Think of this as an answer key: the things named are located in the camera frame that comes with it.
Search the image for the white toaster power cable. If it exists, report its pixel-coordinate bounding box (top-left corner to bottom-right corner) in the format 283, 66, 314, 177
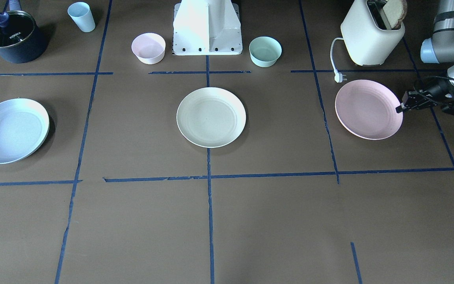
330, 37, 348, 83

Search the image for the cream toaster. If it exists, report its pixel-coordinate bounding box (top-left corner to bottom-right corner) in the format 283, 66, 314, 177
340, 0, 405, 66

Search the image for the cream plate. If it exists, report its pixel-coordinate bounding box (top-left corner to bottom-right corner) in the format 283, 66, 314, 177
176, 88, 247, 148

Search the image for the green bowl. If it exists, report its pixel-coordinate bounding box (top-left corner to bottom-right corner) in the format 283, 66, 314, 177
249, 36, 283, 67

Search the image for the pink plate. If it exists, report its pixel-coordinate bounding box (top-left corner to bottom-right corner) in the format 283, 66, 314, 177
335, 80, 403, 140

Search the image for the bread slice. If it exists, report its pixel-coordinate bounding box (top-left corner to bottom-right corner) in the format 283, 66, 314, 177
381, 0, 407, 30

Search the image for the light blue cup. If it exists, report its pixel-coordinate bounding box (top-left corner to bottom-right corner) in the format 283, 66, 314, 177
68, 2, 95, 32

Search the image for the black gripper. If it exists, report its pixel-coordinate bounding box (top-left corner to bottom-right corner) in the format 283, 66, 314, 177
396, 77, 454, 116

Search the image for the pink bowl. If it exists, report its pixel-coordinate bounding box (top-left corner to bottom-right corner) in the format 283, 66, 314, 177
131, 33, 166, 65

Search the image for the dark blue pot with lid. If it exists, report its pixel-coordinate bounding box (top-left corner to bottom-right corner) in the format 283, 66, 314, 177
0, 0, 48, 64

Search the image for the blue plate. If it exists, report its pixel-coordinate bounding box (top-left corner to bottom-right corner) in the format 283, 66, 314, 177
0, 98, 50, 164

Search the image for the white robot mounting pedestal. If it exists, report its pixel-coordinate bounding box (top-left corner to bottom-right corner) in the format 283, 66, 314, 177
172, 0, 243, 56

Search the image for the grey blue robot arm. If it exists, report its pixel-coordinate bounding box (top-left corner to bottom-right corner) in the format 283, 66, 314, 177
396, 0, 454, 116

